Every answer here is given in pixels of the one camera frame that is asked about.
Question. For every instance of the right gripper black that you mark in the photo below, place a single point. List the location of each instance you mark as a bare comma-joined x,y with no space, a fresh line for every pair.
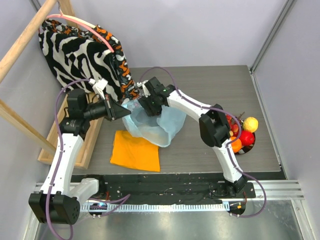
149,107

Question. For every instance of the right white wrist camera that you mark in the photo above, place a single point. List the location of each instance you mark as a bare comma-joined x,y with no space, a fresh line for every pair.
142,87

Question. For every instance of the light blue printed plastic bag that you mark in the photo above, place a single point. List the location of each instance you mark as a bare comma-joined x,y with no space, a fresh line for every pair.
158,130

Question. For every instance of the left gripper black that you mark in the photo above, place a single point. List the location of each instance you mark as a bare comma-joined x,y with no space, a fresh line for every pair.
113,110

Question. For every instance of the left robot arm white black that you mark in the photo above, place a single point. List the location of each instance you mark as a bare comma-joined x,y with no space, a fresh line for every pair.
65,150

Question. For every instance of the round plate with dark rim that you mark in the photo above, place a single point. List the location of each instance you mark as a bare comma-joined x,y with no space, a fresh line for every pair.
246,149

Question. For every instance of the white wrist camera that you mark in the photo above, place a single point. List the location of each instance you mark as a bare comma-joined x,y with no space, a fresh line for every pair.
98,86
142,87

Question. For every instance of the fake red apple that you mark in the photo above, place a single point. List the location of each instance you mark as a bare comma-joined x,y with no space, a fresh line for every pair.
247,138

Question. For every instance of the zebra pattern fabric bag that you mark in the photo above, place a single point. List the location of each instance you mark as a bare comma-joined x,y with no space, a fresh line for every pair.
75,54

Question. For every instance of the orange folded cloth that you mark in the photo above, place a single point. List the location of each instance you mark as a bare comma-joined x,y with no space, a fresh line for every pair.
134,153

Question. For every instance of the fake lychee bunch red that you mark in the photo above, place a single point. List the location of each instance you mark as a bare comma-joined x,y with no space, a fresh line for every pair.
234,128

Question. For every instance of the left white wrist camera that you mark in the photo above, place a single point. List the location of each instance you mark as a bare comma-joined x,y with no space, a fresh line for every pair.
98,86

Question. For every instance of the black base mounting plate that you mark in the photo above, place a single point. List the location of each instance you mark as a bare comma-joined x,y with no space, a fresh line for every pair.
167,189

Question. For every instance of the fake orange fruit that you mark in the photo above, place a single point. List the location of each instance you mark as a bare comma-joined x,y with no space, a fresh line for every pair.
236,145

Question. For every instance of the aluminium rail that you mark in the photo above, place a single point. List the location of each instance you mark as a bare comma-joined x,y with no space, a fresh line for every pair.
269,190

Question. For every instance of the pink clothes hanger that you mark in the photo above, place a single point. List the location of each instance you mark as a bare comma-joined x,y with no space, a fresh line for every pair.
90,27

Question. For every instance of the fake yellow lemon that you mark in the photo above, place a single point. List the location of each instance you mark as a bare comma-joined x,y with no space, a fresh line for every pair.
250,124

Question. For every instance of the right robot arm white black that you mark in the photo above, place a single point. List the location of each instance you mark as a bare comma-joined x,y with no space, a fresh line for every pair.
213,126

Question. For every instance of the wooden rack frame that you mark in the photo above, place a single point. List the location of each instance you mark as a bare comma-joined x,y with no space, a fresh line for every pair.
29,88

